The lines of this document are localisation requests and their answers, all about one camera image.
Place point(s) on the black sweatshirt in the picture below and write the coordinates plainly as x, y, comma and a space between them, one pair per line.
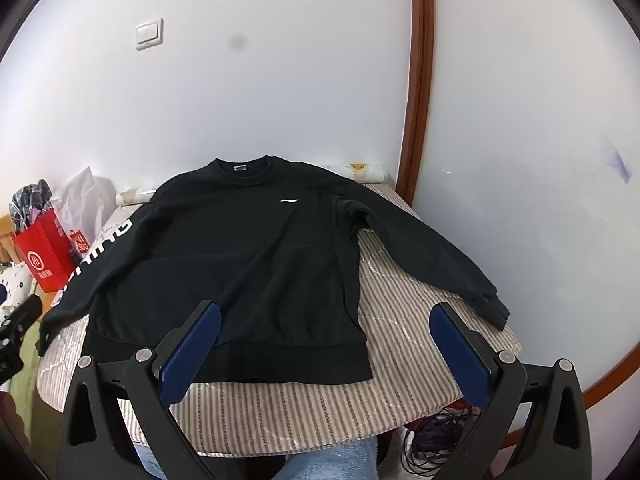
240, 260

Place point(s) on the white spotted pillow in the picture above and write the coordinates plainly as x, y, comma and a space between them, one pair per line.
15, 280

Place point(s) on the person's left forearm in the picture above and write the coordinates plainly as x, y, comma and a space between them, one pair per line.
7, 425

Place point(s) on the wooden nightstand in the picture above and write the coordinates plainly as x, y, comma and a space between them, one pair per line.
50, 300

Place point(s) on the white shopping bag red logo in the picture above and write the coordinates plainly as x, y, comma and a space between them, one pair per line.
82, 200

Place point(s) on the green blanket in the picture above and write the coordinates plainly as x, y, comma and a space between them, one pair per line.
25, 395

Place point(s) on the white light switch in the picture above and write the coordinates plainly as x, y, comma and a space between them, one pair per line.
149, 34

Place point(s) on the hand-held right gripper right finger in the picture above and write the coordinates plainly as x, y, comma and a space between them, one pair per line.
457, 352

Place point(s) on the dark plaid cloth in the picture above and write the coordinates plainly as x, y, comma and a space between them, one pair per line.
30, 205

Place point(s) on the person's leg in jeans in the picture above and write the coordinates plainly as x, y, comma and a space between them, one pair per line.
325, 465

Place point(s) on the wooden headboard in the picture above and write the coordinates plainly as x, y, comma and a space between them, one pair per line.
6, 240

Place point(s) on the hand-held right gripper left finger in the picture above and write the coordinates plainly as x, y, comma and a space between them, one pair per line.
192, 350

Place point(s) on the brown wooden door frame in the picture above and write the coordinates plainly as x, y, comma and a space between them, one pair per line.
419, 85

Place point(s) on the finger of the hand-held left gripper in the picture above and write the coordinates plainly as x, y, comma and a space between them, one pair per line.
22, 315

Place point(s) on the striped mattress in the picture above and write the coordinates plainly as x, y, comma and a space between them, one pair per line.
400, 350

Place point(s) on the red paper bag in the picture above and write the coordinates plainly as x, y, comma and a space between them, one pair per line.
45, 255

